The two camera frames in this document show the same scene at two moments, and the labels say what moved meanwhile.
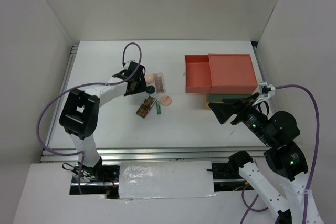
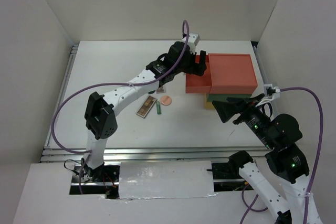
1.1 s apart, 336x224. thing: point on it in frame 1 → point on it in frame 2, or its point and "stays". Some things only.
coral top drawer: (198, 78) stays
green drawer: (216, 97) stays
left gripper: (142, 86) → (199, 68)
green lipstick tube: (158, 108) stays
